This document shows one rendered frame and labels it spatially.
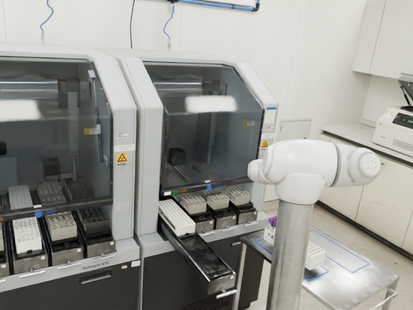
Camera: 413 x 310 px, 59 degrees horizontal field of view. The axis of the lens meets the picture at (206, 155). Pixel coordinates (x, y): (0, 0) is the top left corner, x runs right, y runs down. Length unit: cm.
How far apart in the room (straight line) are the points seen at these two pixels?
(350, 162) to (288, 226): 25
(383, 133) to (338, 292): 227
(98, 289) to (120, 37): 172
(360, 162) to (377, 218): 285
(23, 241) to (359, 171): 139
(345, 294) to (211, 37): 219
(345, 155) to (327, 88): 305
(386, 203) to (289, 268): 273
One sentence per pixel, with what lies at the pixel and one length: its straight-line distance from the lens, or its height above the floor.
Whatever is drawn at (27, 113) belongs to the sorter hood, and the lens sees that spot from 167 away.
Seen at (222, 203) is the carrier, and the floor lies 85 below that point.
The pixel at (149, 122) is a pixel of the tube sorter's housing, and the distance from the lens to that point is 178.
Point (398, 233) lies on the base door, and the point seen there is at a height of 20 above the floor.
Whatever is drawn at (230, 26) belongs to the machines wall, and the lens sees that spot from 323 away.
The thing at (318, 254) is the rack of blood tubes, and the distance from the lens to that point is 173.
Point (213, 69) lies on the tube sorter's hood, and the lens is 225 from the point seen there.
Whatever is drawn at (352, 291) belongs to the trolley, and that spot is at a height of 82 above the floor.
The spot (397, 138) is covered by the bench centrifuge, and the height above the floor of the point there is 103.
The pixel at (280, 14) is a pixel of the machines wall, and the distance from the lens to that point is 354.
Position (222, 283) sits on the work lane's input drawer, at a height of 77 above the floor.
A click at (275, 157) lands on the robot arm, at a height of 149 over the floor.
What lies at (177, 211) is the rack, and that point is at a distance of 201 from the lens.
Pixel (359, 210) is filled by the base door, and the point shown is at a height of 22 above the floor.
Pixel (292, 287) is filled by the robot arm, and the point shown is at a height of 111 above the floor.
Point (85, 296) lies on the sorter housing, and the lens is 201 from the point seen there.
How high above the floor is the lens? 182
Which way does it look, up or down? 19 degrees down
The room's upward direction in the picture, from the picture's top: 5 degrees clockwise
